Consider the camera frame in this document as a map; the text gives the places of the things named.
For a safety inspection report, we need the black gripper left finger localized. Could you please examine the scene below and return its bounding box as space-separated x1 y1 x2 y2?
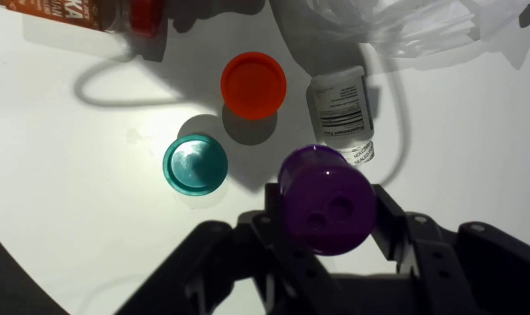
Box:
114 180 342 315

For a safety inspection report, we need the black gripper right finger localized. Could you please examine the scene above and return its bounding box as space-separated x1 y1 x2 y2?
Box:
368 182 530 315

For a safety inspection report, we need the purple play dough tub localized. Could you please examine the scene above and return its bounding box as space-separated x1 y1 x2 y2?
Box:
275 142 379 257

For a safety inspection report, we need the teal lid play dough tub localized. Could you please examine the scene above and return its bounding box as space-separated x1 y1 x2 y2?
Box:
162 131 232 199

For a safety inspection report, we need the red-orange lid play dough tub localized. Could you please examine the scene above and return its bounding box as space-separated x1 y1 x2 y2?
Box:
219 51 291 122

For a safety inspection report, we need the white plastic bag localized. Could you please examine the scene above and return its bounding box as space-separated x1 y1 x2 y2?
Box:
268 0 530 79

